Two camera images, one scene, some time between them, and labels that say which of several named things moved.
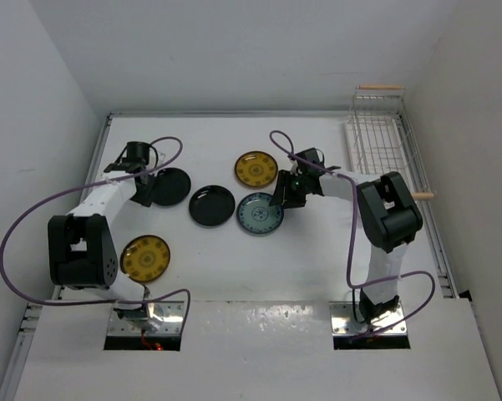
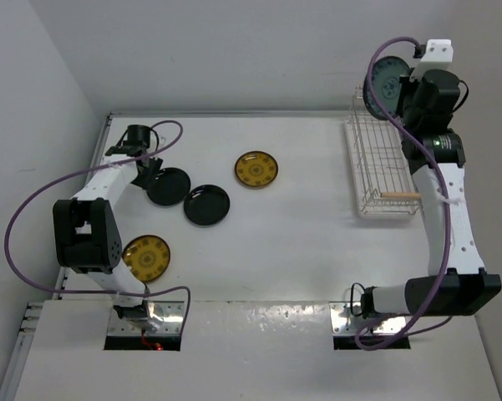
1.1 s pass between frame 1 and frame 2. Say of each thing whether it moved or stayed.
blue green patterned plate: moved
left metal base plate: stayed
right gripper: moved
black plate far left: stayed
